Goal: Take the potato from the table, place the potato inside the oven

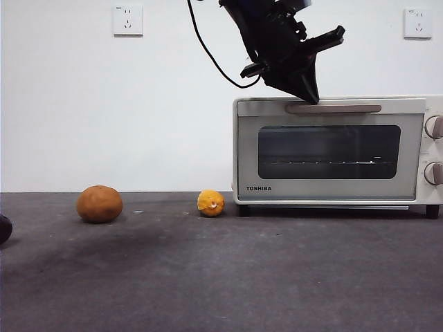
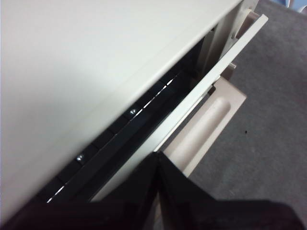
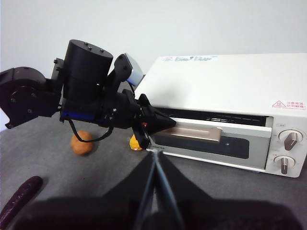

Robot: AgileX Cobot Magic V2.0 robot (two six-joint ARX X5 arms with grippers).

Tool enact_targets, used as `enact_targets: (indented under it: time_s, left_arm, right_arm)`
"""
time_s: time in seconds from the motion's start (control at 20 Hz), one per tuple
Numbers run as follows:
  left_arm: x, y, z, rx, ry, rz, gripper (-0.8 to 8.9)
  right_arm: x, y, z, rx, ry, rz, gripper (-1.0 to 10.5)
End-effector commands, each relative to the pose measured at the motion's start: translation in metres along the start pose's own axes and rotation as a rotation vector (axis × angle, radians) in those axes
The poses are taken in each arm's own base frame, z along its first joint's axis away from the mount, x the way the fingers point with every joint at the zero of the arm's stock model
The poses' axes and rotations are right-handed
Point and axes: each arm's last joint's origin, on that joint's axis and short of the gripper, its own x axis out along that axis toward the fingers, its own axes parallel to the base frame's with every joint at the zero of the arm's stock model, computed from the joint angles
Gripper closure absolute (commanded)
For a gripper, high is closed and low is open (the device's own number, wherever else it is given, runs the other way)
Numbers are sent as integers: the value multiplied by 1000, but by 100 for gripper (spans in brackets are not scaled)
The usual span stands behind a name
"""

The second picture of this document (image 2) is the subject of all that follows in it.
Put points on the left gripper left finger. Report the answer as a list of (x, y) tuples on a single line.
[(108, 215)]

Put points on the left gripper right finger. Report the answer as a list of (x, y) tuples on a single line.
[(204, 215)]

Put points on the large beige oven knob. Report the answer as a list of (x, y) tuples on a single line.
[(250, 18)]

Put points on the small beige oven knob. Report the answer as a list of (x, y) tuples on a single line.
[(232, 65)]

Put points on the cream glass oven door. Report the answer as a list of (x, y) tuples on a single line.
[(208, 124)]

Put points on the cream toaster oven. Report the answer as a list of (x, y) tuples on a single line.
[(96, 60)]

